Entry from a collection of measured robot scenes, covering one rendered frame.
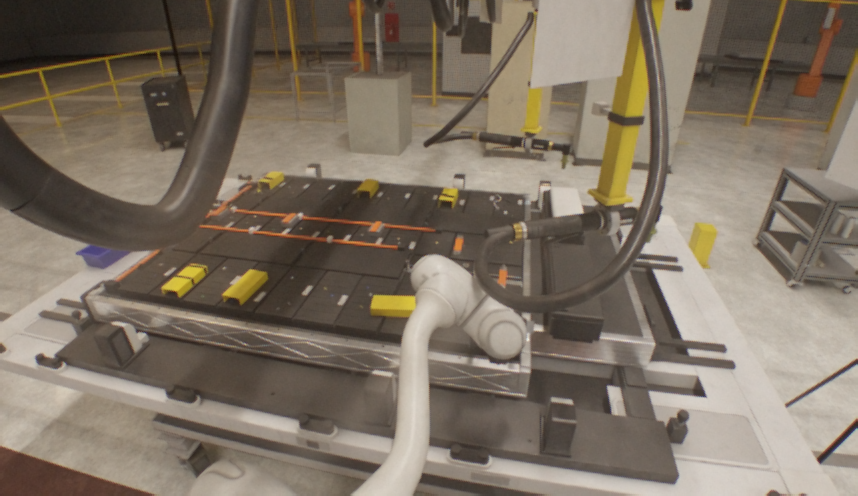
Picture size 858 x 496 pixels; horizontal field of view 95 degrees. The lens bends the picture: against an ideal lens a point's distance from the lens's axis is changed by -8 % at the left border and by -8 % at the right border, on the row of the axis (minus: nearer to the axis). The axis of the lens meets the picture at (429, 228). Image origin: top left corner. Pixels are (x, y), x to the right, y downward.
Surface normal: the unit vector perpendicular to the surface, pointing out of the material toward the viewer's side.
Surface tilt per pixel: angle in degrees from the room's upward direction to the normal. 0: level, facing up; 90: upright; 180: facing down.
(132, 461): 0
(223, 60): 62
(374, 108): 90
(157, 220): 53
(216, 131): 70
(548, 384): 0
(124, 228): 86
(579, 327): 90
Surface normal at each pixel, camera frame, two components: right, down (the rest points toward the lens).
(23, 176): 0.87, 0.18
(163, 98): 0.29, 0.45
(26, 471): 0.00, -0.88
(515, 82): -0.20, 0.47
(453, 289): 0.25, -0.50
